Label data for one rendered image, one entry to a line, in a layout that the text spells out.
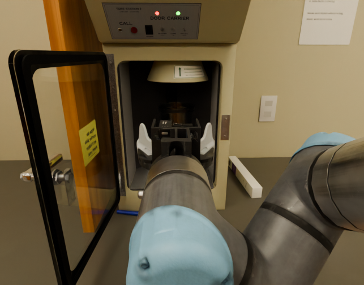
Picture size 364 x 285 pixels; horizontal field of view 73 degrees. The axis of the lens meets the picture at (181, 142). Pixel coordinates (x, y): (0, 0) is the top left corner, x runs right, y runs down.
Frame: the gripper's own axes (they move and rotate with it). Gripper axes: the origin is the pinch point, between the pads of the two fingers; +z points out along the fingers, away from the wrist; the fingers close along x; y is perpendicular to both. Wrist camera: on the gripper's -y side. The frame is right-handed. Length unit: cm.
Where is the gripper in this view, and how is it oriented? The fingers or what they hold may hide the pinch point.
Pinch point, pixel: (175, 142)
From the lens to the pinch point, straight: 49.8
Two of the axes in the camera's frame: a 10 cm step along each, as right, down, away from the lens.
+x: -10.0, 0.1, -0.3
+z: -0.3, -3.4, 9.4
